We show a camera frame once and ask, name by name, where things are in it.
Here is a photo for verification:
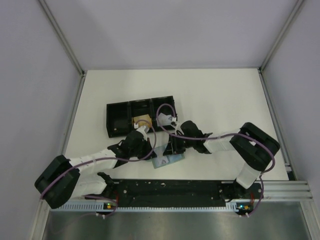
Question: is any white credit cards stack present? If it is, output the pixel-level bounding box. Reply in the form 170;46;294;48
157;112;176;126

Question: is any aluminium corner post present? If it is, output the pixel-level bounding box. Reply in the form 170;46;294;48
37;0;86;76
258;0;307;74

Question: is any aluminium frame rail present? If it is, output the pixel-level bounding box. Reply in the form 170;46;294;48
263;181;313;202

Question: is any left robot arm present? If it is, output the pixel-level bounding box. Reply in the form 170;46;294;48
34;127;157;209

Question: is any white slotted cable duct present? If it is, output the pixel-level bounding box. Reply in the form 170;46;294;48
53;201;239;213

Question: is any black three-compartment tray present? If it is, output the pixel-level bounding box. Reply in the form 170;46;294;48
106;95;177;138

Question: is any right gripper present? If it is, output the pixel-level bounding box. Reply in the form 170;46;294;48
163;132;196;156

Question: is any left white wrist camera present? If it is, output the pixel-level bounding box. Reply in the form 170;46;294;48
133;123;150;135

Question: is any gold credit cards stack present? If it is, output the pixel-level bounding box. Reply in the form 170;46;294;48
132;114;152;129

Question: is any left aluminium corner post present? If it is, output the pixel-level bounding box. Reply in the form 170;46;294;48
37;0;86;76

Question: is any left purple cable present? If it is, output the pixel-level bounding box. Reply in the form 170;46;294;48
39;119;158;217

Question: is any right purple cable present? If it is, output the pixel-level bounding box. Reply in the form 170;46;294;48
155;103;277;217

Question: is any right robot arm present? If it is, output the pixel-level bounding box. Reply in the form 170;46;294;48
163;120;280;198

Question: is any right aluminium corner post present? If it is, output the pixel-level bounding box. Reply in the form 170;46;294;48
258;0;307;74

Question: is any green card holder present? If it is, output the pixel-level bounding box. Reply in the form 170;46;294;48
151;145;185;169

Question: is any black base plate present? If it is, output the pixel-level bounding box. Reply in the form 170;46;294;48
84;178;238;208

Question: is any purple cable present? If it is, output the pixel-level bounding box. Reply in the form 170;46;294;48
155;103;277;217
39;119;158;217

